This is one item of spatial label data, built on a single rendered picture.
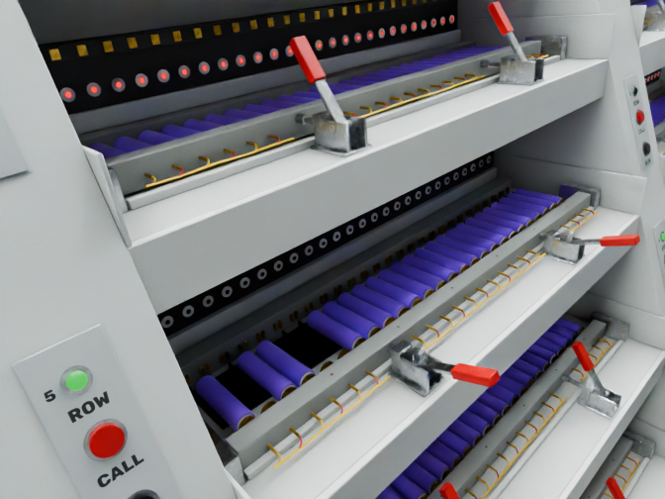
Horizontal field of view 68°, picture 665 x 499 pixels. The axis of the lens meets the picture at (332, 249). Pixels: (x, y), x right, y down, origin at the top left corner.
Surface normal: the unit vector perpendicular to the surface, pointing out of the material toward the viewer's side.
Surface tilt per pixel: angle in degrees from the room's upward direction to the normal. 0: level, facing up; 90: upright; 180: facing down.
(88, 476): 90
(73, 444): 90
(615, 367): 20
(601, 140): 90
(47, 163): 90
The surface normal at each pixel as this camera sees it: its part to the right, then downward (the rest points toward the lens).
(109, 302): 0.60, -0.03
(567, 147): -0.73, 0.38
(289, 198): 0.67, 0.29
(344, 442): -0.10, -0.88
